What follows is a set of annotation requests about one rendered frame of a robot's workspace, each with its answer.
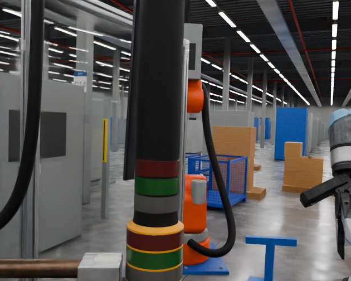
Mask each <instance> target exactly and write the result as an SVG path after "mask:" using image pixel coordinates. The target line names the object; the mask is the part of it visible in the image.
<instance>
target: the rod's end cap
mask: <svg viewBox="0 0 351 281"><path fill-rule="evenodd" d="M121 260H122V258H120V257H119V255H97V257H95V259H94V261H95V262H96V263H118V262H120V263H121ZM121 264H122V263H121Z"/></svg>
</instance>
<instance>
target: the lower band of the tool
mask: <svg viewBox="0 0 351 281"><path fill-rule="evenodd" d="M127 228H128V229H129V230H131V231H133V232H136V233H139V234H146V235H168V234H174V233H177V232H180V231H182V230H183V228H184V225H183V223H181V222H180V221H178V223H177V224H176V225H173V226H169V227H145V226H140V225H137V224H135V223H133V220H131V221H129V222H128V223H127ZM127 246H128V247H129V248H131V249H133V250H136V251H139V252H143V253H155V254H157V253H168V252H172V251H176V250H178V249H180V248H181V247H182V246H183V245H182V246H180V247H179V248H176V249H173V250H168V251H143V250H138V249H134V248H132V247H131V246H129V245H128V244H127ZM126 262H127V261H126ZM127 264H128V265H130V264H129V263H128V262H127ZM181 264H182V262H181V263H180V264H179V265H177V266H176V267H172V268H168V269H161V270H150V269H142V268H137V267H134V266H132V265H130V266H131V267H133V268H135V269H139V270H143V271H149V272H162V271H166V270H171V269H174V268H177V267H179V266H180V265H181Z"/></svg>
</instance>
